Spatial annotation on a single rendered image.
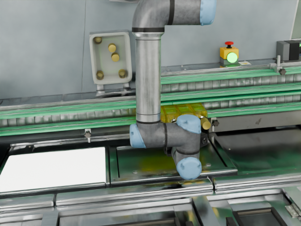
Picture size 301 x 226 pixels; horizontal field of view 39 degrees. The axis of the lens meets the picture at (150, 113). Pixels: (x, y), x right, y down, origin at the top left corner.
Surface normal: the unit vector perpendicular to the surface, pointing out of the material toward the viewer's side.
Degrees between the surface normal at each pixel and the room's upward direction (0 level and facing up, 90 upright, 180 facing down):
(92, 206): 90
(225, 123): 0
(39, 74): 0
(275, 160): 91
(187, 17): 32
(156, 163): 90
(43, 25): 0
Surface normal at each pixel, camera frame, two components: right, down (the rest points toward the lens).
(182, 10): 0.11, 0.51
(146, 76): -0.13, 0.22
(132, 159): -0.05, -0.94
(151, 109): 0.21, 0.22
